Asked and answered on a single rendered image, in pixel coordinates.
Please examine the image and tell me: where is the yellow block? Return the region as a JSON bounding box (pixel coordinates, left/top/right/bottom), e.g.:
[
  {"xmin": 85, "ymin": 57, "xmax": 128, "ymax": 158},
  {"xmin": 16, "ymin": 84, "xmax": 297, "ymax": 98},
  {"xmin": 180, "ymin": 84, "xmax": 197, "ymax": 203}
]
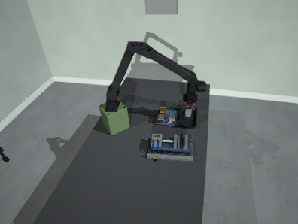
[{"xmin": 160, "ymin": 107, "xmax": 166, "ymax": 115}]

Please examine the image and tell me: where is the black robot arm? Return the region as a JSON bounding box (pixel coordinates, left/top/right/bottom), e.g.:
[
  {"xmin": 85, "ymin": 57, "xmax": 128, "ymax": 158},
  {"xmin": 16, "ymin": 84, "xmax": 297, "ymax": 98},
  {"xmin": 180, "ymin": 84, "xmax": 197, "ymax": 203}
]
[{"xmin": 105, "ymin": 41, "xmax": 206, "ymax": 112}]

